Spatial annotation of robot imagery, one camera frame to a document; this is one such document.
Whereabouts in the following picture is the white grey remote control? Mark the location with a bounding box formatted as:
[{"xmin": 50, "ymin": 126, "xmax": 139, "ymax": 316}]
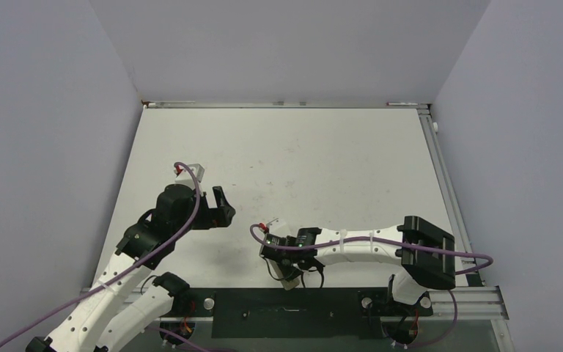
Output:
[{"xmin": 268, "ymin": 260, "xmax": 301, "ymax": 290}]

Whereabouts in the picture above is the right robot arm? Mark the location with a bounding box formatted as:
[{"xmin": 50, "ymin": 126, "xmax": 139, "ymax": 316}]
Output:
[{"xmin": 251, "ymin": 216, "xmax": 457, "ymax": 314}]

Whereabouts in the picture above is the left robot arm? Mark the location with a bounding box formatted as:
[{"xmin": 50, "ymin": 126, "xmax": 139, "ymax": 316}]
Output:
[{"xmin": 26, "ymin": 181, "xmax": 236, "ymax": 351}]

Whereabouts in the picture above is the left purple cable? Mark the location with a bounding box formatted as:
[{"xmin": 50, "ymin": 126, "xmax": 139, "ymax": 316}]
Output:
[{"xmin": 0, "ymin": 161, "xmax": 239, "ymax": 352}]

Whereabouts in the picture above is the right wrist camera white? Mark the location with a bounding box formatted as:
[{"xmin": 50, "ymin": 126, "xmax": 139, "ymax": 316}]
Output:
[{"xmin": 266, "ymin": 219, "xmax": 292, "ymax": 237}]

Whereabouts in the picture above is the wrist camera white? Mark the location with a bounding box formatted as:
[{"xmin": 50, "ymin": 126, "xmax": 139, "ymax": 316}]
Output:
[
  {"xmin": 266, "ymin": 219, "xmax": 292, "ymax": 237},
  {"xmin": 174, "ymin": 163, "xmax": 205, "ymax": 185}
]

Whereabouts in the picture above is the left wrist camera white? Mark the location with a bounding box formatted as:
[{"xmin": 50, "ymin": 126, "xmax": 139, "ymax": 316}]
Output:
[{"xmin": 174, "ymin": 163, "xmax": 205, "ymax": 185}]

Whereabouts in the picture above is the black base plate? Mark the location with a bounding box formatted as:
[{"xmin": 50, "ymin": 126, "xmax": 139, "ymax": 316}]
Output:
[{"xmin": 162, "ymin": 287, "xmax": 433, "ymax": 339}]

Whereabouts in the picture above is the aluminium rail back edge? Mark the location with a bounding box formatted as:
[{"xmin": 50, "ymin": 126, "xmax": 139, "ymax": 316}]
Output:
[{"xmin": 143, "ymin": 100, "xmax": 430, "ymax": 110}]

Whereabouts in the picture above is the aluminium rail edge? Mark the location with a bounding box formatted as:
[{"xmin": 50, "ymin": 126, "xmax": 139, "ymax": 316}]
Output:
[
  {"xmin": 143, "ymin": 100, "xmax": 430, "ymax": 110},
  {"xmin": 418, "ymin": 108, "xmax": 508, "ymax": 320}
]

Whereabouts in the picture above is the aluminium rail right edge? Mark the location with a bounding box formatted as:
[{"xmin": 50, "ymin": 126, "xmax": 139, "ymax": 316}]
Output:
[{"xmin": 418, "ymin": 108, "xmax": 508, "ymax": 320}]

